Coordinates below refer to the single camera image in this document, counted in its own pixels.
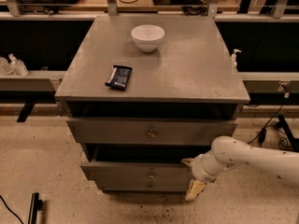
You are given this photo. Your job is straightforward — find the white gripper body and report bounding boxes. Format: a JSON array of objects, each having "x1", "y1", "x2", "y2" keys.
[{"x1": 192, "y1": 154, "x2": 216, "y2": 183}]

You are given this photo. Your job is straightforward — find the grey drawer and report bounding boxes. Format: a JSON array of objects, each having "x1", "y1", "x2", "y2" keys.
[
  {"x1": 67, "y1": 118, "x2": 237, "y2": 146},
  {"x1": 96, "y1": 181, "x2": 189, "y2": 192},
  {"x1": 79, "y1": 143, "x2": 219, "y2": 184}
]

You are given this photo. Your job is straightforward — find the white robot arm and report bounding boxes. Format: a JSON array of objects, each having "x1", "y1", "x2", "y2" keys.
[{"x1": 179, "y1": 136, "x2": 299, "y2": 224}]

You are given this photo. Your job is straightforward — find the grey bottom drawer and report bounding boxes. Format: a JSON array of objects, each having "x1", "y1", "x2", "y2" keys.
[{"x1": 96, "y1": 181, "x2": 189, "y2": 192}]

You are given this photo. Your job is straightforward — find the grey drawer cabinet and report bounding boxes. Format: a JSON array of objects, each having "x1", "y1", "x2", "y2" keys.
[{"x1": 54, "y1": 14, "x2": 251, "y2": 197}]

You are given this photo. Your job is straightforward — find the grey top drawer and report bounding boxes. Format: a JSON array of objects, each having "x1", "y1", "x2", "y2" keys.
[{"x1": 67, "y1": 118, "x2": 237, "y2": 146}]

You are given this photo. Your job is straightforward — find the black metal leg right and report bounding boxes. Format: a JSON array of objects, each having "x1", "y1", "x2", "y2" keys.
[{"x1": 278, "y1": 115, "x2": 299, "y2": 152}]

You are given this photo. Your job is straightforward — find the white pump bottle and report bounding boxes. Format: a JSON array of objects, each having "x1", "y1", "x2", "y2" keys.
[{"x1": 231, "y1": 49, "x2": 242, "y2": 67}]

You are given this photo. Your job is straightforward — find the white bowl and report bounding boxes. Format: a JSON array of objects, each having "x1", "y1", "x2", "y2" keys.
[{"x1": 131, "y1": 24, "x2": 165, "y2": 52}]

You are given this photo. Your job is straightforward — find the black stand foot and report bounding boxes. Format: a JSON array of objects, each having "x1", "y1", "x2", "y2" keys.
[{"x1": 27, "y1": 192, "x2": 43, "y2": 224}]

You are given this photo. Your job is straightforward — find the clear sanitizer bottle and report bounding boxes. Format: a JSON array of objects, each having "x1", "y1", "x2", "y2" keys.
[{"x1": 8, "y1": 53, "x2": 29, "y2": 77}]

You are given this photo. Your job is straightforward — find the clear bottle at edge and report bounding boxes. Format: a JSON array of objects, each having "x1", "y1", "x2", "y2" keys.
[{"x1": 0, "y1": 57, "x2": 12, "y2": 75}]

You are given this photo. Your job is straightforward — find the black floor cable right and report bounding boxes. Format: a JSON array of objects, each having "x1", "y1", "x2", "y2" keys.
[{"x1": 246, "y1": 91, "x2": 292, "y2": 151}]

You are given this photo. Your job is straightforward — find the black floor cable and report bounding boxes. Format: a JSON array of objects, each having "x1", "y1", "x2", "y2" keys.
[
  {"x1": 246, "y1": 91, "x2": 292, "y2": 151},
  {"x1": 0, "y1": 193, "x2": 26, "y2": 224}
]

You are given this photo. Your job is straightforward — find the black bundled cables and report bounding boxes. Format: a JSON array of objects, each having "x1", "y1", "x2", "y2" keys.
[{"x1": 180, "y1": 0, "x2": 209, "y2": 17}]

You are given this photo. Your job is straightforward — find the black floor cable left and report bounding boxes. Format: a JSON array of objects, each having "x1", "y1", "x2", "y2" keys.
[{"x1": 0, "y1": 193, "x2": 26, "y2": 224}]

